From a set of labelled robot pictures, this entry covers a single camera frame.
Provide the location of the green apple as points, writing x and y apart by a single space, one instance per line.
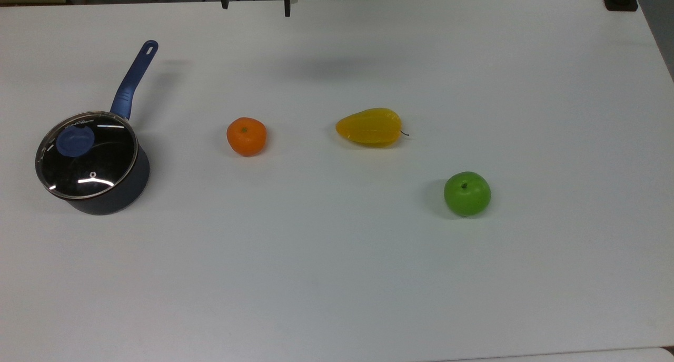
467 194

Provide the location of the orange mandarin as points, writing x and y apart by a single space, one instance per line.
246 136

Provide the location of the glass lid with blue knob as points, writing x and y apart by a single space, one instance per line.
87 155

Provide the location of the yellow pear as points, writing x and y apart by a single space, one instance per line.
369 127

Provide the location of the dark blue saucepan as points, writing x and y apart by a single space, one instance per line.
129 156

